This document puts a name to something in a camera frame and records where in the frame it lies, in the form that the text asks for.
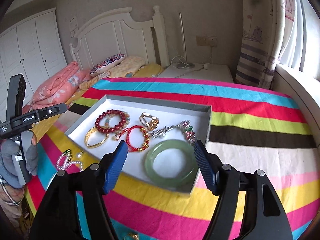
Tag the wall socket plate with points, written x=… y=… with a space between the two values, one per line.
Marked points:
x=206 y=41

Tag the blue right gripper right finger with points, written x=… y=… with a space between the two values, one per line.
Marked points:
x=209 y=165

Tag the gold rhinestone hair clip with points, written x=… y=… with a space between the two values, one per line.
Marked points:
x=188 y=132

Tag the yellow patterned pillow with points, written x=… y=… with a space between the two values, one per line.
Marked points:
x=126 y=68

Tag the silver leaf brooch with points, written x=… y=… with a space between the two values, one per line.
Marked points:
x=160 y=133

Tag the green jade bangle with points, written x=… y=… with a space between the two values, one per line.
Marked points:
x=171 y=164

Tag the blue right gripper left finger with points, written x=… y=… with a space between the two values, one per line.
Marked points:
x=114 y=163

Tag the gloved left hand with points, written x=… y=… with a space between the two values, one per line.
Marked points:
x=19 y=159

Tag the white bed headboard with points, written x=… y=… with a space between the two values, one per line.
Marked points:
x=116 y=32

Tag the pink floral folded quilt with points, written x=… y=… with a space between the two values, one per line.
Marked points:
x=58 y=88

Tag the white wardrobe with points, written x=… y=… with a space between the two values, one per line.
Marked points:
x=31 y=47

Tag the patterned striped curtain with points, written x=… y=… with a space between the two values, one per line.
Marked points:
x=273 y=32

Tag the colourful striped cloth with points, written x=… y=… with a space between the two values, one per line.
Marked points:
x=160 y=193

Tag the gold ring green stone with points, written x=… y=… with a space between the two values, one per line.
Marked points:
x=132 y=236

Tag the embroidered round cushion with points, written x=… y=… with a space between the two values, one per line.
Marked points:
x=107 y=64

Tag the white bedside table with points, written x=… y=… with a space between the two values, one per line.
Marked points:
x=201 y=71

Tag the white desk lamp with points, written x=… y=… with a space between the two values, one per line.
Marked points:
x=182 y=60

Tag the gold bangle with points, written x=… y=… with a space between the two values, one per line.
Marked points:
x=94 y=138

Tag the grey cardboard tray box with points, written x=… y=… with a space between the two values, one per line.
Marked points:
x=169 y=113

